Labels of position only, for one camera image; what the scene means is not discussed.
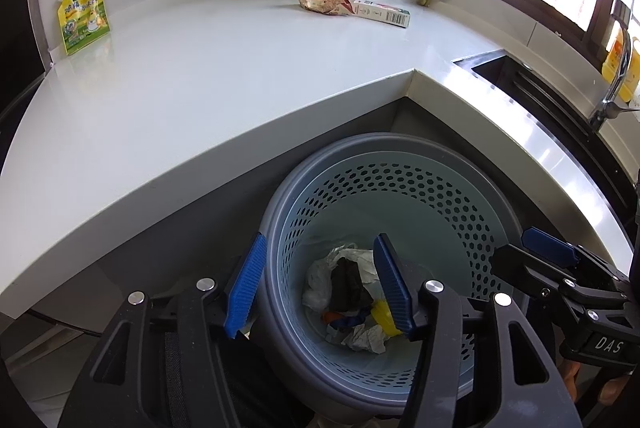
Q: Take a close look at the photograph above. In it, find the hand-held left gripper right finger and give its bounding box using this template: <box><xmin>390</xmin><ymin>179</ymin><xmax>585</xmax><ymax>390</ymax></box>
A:
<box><xmin>372</xmin><ymin>233</ymin><xmax>583</xmax><ymax>428</ymax></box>

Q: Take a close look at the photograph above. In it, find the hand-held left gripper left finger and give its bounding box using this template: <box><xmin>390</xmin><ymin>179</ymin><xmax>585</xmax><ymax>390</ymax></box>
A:
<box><xmin>57</xmin><ymin>232</ymin><xmax>268</xmax><ymax>428</ymax></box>

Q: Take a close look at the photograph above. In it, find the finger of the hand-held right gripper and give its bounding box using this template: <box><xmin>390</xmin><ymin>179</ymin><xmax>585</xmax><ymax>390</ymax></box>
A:
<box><xmin>489</xmin><ymin>227</ymin><xmax>631</xmax><ymax>309</ymax></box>

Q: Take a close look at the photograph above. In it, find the yellow wrapper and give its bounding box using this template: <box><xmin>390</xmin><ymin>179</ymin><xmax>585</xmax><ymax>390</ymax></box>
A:
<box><xmin>372</xmin><ymin>299</ymin><xmax>403</xmax><ymax>338</ymax></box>

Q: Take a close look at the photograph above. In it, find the dark grey cloth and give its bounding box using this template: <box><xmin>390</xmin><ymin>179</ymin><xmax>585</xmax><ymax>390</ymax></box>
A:
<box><xmin>330</xmin><ymin>258</ymin><xmax>373</xmax><ymax>311</ymax></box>

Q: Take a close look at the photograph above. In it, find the white plastic bag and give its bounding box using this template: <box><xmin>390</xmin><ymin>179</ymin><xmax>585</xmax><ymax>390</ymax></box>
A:
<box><xmin>327</xmin><ymin>244</ymin><xmax>381</xmax><ymax>284</ymax></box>

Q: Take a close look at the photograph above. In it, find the grid paper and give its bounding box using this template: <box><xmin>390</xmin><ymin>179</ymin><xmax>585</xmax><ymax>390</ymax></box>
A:
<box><xmin>327</xmin><ymin>323</ymin><xmax>388</xmax><ymax>355</ymax></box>

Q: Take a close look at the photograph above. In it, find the blue white packaging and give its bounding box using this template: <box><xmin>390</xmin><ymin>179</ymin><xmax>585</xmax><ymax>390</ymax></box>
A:
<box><xmin>322</xmin><ymin>309</ymin><xmax>373</xmax><ymax>331</ymax></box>

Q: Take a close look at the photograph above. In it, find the grey perforated bin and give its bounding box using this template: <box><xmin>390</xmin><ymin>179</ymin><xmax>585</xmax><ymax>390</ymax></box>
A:
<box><xmin>252</xmin><ymin>132</ymin><xmax>526</xmax><ymax>419</ymax></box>

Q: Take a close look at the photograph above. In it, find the person's right hand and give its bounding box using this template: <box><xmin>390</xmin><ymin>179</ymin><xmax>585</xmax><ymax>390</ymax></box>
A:
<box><xmin>559</xmin><ymin>354</ymin><xmax>631</xmax><ymax>409</ymax></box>

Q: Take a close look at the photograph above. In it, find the black kitchen sink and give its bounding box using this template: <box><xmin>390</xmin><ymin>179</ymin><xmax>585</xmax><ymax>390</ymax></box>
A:
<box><xmin>452</xmin><ymin>50</ymin><xmax>640</xmax><ymax>229</ymax></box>

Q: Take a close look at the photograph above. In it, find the yellow oil bottle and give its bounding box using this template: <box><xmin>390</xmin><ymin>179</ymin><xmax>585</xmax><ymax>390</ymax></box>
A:
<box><xmin>617</xmin><ymin>36</ymin><xmax>640</xmax><ymax>104</ymax></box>
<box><xmin>601</xmin><ymin>26</ymin><xmax>628</xmax><ymax>82</ymax></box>

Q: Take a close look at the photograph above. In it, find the chrome faucet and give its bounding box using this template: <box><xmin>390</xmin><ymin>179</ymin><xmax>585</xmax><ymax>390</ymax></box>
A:
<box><xmin>587</xmin><ymin>0</ymin><xmax>636</xmax><ymax>129</ymax></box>

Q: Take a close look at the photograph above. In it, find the white green carton box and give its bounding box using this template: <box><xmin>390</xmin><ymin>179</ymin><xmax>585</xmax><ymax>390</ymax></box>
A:
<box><xmin>352</xmin><ymin>0</ymin><xmax>412</xmax><ymax>29</ymax></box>

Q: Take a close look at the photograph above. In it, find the red printed snack packet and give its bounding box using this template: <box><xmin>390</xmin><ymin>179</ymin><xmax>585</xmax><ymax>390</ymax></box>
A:
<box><xmin>295</xmin><ymin>0</ymin><xmax>357</xmax><ymax>18</ymax></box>

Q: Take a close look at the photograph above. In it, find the yellow seasoning pouch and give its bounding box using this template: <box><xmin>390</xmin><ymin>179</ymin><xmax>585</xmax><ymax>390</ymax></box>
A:
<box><xmin>56</xmin><ymin>0</ymin><xmax>111</xmax><ymax>56</ymax></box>

